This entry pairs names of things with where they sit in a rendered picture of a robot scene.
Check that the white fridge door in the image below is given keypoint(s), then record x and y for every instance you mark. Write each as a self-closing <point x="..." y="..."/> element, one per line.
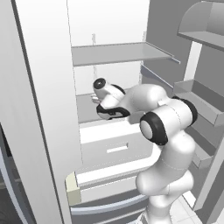
<point x="43" y="87"/>

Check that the cream fridge corner block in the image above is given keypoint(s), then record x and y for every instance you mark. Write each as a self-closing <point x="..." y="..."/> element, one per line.
<point x="73" y="189"/>

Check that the grey freezer drawer front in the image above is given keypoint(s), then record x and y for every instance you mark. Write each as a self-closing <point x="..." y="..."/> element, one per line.
<point x="108" y="201"/>

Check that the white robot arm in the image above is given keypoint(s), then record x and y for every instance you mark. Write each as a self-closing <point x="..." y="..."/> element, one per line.
<point x="172" y="151"/>

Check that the grey small door bin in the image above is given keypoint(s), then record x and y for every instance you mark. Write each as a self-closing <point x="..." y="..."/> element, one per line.
<point x="204" y="154"/>

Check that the grey curved door bin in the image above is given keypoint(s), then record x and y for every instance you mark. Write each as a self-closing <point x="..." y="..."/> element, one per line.
<point x="204" y="26"/>

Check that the grey fridge door with bins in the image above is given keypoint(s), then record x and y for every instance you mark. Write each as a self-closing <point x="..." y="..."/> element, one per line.
<point x="175" y="29"/>

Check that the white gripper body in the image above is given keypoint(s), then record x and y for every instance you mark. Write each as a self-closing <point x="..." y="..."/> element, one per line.
<point x="95" y="99"/>

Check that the white fridge body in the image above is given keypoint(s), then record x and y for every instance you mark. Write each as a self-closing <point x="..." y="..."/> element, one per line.
<point x="110" y="23"/>

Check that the grey glass fridge shelf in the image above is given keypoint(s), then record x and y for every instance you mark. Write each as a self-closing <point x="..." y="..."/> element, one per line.
<point x="116" y="54"/>

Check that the white fridge crisper drawer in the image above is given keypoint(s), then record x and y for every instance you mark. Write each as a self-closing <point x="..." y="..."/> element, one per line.
<point x="99" y="145"/>

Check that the grey wide door bin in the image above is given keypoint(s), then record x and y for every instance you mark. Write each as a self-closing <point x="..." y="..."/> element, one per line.
<point x="204" y="102"/>

